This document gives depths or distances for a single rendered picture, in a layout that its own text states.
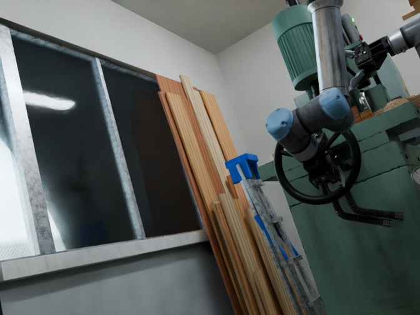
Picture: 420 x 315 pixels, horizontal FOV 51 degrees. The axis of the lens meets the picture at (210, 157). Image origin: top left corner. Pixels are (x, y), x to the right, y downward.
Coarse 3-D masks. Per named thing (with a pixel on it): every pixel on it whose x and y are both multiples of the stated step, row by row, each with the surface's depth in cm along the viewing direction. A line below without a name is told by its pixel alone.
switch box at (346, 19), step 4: (344, 16) 199; (348, 16) 198; (344, 20) 198; (348, 20) 198; (344, 24) 198; (348, 24) 197; (352, 24) 198; (348, 28) 197; (352, 28) 196; (344, 32) 198; (348, 32) 197; (352, 32) 196; (356, 32) 197; (352, 36) 196; (356, 36) 195; (348, 40) 197; (352, 40) 196; (356, 40) 195
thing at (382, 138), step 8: (376, 136) 147; (384, 136) 145; (392, 136) 153; (360, 144) 150; (368, 144) 148; (376, 144) 147; (336, 152) 154; (344, 152) 153; (296, 168) 163; (288, 176) 164; (296, 176) 163
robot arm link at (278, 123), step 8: (272, 112) 109; (280, 112) 107; (288, 112) 106; (272, 120) 108; (280, 120) 106; (288, 120) 105; (296, 120) 105; (272, 128) 106; (280, 128) 105; (288, 128) 105; (296, 128) 106; (272, 136) 109; (280, 136) 107; (288, 136) 107; (296, 136) 107; (304, 136) 107; (288, 144) 109; (296, 144) 109; (304, 144) 110; (296, 152) 112
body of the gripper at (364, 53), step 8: (384, 40) 140; (352, 48) 146; (368, 48) 143; (376, 48) 143; (384, 48) 140; (360, 56) 145; (368, 56) 143; (376, 56) 146; (360, 64) 144; (368, 64) 146; (376, 64) 147
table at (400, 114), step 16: (384, 112) 146; (400, 112) 143; (416, 112) 143; (352, 128) 151; (368, 128) 148; (384, 128) 146; (400, 128) 150; (336, 144) 145; (288, 160) 165; (272, 176) 168
